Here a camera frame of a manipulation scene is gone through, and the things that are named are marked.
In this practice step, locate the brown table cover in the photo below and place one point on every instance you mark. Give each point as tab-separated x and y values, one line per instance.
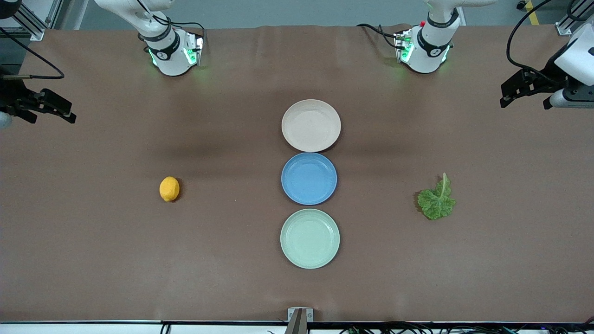
232	255

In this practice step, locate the black caster wheel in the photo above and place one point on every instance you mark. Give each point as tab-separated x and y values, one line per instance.
522	4

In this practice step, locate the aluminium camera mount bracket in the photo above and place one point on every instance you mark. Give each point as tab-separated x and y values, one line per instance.
299	320

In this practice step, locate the aluminium frame profile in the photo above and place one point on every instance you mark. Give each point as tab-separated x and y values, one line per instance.
32	30
564	28

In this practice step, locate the blue round plate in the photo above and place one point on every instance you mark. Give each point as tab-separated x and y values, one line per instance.
308	178

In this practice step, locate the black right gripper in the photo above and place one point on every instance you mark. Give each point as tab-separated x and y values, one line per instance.
13	98

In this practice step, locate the green lettuce leaf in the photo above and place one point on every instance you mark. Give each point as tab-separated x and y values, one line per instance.
436	204

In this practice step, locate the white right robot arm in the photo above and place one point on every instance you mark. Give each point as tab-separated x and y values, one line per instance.
169	60

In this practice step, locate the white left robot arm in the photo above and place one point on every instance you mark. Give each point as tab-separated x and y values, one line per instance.
429	58

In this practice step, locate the light green round plate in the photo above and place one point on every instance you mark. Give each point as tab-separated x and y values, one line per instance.
310	239

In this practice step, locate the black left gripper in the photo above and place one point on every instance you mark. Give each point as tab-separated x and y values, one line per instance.
549	76

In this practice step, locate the yellow lemon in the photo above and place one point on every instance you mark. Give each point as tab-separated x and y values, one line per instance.
169	189

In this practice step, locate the pink round plate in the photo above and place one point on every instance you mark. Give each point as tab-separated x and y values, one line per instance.
311	125

